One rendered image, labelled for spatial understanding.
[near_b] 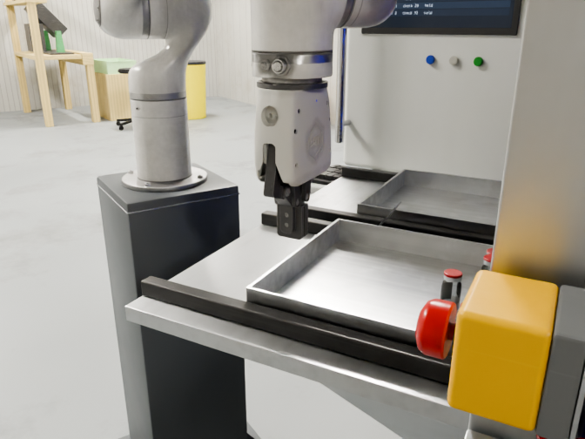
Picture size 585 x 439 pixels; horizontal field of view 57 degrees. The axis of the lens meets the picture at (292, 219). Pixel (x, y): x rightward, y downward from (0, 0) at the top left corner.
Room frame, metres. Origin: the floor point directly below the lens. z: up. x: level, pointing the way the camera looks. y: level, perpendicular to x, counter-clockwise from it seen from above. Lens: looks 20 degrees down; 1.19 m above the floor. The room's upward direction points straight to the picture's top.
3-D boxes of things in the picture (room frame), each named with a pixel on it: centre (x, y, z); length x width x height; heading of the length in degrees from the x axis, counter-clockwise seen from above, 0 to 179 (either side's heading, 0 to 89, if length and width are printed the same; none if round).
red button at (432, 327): (0.32, -0.11, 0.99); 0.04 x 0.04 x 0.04; 62
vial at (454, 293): (0.56, -0.18, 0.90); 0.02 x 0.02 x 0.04
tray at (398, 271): (0.58, -0.16, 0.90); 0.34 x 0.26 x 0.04; 62
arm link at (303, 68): (0.58, 0.00, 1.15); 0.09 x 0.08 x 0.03; 152
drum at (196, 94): (7.36, 1.37, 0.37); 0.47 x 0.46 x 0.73; 121
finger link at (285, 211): (0.57, 0.01, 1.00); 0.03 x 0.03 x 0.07; 62
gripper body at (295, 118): (0.58, 0.00, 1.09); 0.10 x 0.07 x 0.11; 152
